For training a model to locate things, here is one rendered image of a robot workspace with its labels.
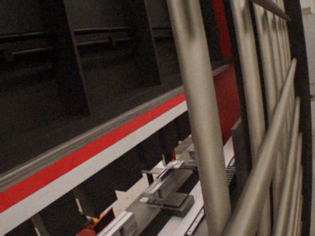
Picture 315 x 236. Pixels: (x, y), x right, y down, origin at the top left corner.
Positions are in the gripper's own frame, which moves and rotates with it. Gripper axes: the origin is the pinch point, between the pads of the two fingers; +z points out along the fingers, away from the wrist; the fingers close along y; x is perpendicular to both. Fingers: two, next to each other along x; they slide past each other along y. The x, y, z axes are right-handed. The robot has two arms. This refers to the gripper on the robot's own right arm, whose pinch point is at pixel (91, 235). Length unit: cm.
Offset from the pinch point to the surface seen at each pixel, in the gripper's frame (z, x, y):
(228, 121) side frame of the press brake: -10, 122, 66
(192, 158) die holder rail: -5, 70, 46
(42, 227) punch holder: -36, -46, 44
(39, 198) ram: -45, -45, 49
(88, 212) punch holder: -28, -26, 43
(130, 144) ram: -42, 4, 53
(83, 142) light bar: -55, -39, 74
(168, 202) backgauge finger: -14, -3, 63
